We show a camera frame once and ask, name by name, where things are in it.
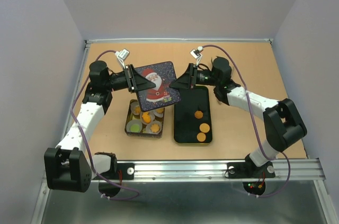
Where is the white paper cup bottom-left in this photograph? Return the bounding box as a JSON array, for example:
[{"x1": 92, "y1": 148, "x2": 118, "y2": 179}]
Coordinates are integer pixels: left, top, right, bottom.
[{"x1": 126, "y1": 120, "x2": 143, "y2": 133}]

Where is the green round cookie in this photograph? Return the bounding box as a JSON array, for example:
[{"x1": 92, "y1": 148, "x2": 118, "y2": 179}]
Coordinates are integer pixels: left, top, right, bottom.
[{"x1": 130, "y1": 123, "x2": 140, "y2": 133}]

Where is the white paper cup top-right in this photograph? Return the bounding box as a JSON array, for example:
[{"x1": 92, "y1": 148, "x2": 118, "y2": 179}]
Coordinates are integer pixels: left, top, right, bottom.
[{"x1": 153, "y1": 107, "x2": 165, "y2": 118}]

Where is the round orange cookie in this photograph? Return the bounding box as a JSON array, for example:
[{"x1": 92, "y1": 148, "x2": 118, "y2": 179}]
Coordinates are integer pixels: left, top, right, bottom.
[
  {"x1": 197, "y1": 132, "x2": 207, "y2": 142},
  {"x1": 199, "y1": 123, "x2": 210, "y2": 133}
]

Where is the black tray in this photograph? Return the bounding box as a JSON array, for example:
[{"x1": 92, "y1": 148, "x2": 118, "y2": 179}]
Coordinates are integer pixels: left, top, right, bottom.
[{"x1": 174, "y1": 86, "x2": 212, "y2": 145}]

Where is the white paper cup top-left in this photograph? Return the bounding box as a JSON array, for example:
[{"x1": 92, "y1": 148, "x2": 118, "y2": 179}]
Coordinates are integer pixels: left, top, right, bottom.
[{"x1": 130, "y1": 101, "x2": 141, "y2": 116}]

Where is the gold cookie tin box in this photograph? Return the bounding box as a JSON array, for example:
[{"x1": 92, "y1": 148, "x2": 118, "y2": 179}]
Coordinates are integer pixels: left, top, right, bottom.
[{"x1": 124, "y1": 100, "x2": 165, "y2": 138}]

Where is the white paper cup centre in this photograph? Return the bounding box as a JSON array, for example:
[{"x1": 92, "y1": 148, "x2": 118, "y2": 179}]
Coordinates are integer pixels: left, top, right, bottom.
[{"x1": 140, "y1": 111, "x2": 155, "y2": 125}]

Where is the orange fish cookie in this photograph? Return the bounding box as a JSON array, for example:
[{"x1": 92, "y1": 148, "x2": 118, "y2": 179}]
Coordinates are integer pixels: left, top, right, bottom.
[{"x1": 141, "y1": 112, "x2": 152, "y2": 124}]

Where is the round orange cookie upper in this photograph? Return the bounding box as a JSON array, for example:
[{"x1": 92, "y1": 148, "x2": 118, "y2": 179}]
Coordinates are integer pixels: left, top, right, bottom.
[{"x1": 199, "y1": 123, "x2": 210, "y2": 133}]

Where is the orange flower cookie bottom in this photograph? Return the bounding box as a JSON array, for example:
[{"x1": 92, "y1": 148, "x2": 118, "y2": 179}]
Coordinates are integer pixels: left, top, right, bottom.
[{"x1": 150, "y1": 123, "x2": 160, "y2": 133}]

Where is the white paper cup bottom-right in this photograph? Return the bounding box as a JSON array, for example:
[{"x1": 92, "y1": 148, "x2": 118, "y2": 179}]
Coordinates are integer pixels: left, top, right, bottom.
[{"x1": 146, "y1": 121, "x2": 162, "y2": 135}]

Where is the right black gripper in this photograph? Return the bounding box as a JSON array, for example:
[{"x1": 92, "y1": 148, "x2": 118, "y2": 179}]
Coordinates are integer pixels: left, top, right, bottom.
[{"x1": 169, "y1": 64, "x2": 219, "y2": 90}]

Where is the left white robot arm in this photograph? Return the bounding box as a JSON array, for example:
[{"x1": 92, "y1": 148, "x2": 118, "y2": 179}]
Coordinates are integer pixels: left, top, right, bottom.
[{"x1": 44, "y1": 60, "x2": 156, "y2": 192}]

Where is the orange swirl cookie right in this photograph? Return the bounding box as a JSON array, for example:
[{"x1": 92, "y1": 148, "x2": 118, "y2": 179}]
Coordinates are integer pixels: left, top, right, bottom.
[{"x1": 194, "y1": 110, "x2": 204, "y2": 119}]

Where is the orange swirl cookie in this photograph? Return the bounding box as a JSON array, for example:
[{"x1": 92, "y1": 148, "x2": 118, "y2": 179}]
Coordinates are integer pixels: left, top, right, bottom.
[
  {"x1": 194, "y1": 110, "x2": 204, "y2": 119},
  {"x1": 134, "y1": 106, "x2": 141, "y2": 114}
]

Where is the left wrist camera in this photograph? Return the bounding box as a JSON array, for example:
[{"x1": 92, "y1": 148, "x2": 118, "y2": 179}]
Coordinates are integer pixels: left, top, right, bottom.
[{"x1": 115, "y1": 49, "x2": 130, "y2": 69}]

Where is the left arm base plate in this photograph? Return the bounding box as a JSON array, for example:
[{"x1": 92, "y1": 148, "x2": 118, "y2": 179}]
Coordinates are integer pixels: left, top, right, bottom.
[{"x1": 102, "y1": 163, "x2": 135, "y2": 181}]

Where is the orange swirl cookie top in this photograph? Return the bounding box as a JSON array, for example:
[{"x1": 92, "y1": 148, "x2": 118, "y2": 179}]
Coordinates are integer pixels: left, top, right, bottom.
[{"x1": 134, "y1": 106, "x2": 141, "y2": 114}]

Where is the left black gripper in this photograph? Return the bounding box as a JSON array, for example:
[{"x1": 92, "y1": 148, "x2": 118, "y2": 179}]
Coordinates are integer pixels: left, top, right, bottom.
[{"x1": 105, "y1": 64, "x2": 156, "y2": 94}]

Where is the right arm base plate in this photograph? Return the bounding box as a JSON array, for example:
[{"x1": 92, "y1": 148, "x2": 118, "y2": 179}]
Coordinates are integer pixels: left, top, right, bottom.
[{"x1": 224, "y1": 162, "x2": 275, "y2": 179}]

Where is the round orange cookie lower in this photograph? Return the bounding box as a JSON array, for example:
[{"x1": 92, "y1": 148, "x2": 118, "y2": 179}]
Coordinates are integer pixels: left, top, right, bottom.
[{"x1": 197, "y1": 132, "x2": 207, "y2": 142}]

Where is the aluminium rail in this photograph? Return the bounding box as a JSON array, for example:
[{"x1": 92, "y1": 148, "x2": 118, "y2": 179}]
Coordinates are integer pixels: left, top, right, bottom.
[{"x1": 116, "y1": 159, "x2": 325, "y2": 183}]

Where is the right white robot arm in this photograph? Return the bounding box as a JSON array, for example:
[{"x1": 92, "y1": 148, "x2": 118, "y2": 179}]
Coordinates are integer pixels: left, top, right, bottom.
[{"x1": 170, "y1": 57, "x2": 307, "y2": 176}]

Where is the gold tin lid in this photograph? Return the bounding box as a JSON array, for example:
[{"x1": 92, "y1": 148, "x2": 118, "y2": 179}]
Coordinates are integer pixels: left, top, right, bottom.
[{"x1": 136, "y1": 61, "x2": 181, "y2": 112}]

